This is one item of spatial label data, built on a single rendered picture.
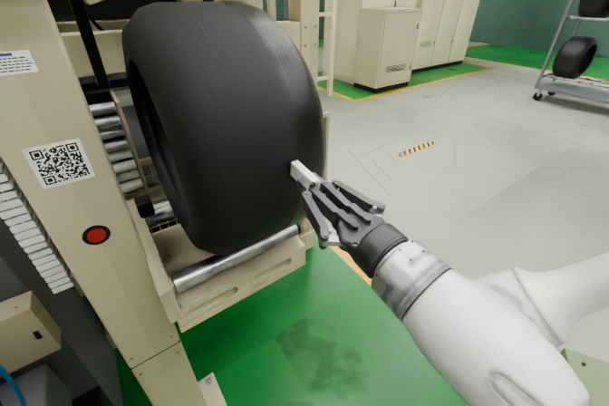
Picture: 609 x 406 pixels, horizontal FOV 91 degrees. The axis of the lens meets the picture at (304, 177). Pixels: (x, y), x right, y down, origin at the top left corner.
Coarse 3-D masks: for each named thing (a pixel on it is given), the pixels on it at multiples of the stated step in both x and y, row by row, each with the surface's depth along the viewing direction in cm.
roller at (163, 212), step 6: (168, 204) 90; (156, 210) 87; (162, 210) 87; (168, 210) 88; (150, 216) 85; (156, 216) 86; (162, 216) 87; (168, 216) 88; (174, 216) 89; (150, 222) 85; (156, 222) 87
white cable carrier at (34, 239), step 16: (0, 160) 48; (0, 176) 47; (0, 192) 49; (16, 192) 49; (0, 208) 48; (16, 208) 50; (32, 208) 53; (16, 224) 52; (32, 224) 52; (32, 240) 53; (48, 240) 55; (32, 256) 54; (48, 256) 56; (48, 272) 57; (64, 272) 59; (64, 288) 60
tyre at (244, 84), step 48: (144, 48) 48; (192, 48) 46; (240, 48) 49; (288, 48) 54; (144, 96) 81; (192, 96) 44; (240, 96) 47; (288, 96) 52; (192, 144) 46; (240, 144) 47; (288, 144) 52; (192, 192) 50; (240, 192) 50; (288, 192) 57; (192, 240) 68; (240, 240) 58
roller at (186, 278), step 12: (288, 228) 81; (300, 228) 83; (264, 240) 77; (276, 240) 78; (240, 252) 73; (252, 252) 75; (204, 264) 70; (216, 264) 70; (228, 264) 72; (180, 276) 67; (192, 276) 68; (204, 276) 69; (180, 288) 66
